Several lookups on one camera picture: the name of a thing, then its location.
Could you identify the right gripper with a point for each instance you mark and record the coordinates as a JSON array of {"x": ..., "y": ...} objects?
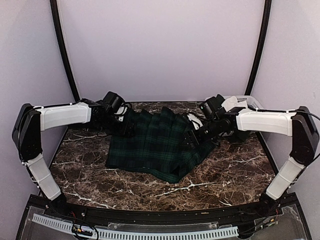
[{"x": 189, "y": 135}]

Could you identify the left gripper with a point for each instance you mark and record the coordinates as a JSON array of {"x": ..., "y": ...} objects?
[{"x": 126, "y": 132}]

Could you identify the dark green plaid garment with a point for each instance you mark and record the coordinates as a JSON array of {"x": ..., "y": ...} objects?
[{"x": 157, "y": 146}]

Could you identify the white laundry basket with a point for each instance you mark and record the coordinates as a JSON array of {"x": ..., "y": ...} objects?
[{"x": 251, "y": 101}]

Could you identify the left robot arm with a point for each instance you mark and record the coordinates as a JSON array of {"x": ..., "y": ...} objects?
[{"x": 109, "y": 117}]

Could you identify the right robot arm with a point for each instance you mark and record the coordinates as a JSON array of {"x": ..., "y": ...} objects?
[{"x": 292, "y": 136}]

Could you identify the dark green cloth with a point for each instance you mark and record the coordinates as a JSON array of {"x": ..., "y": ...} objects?
[{"x": 238, "y": 136}]

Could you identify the white garment in basket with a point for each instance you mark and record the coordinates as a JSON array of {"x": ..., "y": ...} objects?
[{"x": 232, "y": 102}]

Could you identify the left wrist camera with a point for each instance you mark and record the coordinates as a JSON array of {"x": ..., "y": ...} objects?
[{"x": 116, "y": 106}]

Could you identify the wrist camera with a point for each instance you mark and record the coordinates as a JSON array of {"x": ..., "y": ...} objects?
[
  {"x": 211, "y": 108},
  {"x": 116, "y": 106}
]

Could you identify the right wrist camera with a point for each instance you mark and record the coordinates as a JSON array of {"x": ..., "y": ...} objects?
[{"x": 211, "y": 108}]

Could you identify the black front rail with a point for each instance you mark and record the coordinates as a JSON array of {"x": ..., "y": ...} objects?
[{"x": 241, "y": 215}]

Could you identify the white slotted cable duct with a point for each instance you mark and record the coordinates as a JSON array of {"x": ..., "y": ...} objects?
[{"x": 121, "y": 231}]

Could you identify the left black frame post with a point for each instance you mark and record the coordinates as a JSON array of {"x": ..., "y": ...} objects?
[{"x": 63, "y": 50}]

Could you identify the black frame post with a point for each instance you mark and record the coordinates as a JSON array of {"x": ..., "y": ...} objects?
[
  {"x": 63, "y": 50},
  {"x": 260, "y": 47}
]

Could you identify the right black frame post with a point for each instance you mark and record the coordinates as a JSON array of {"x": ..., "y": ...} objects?
[{"x": 260, "y": 47}]

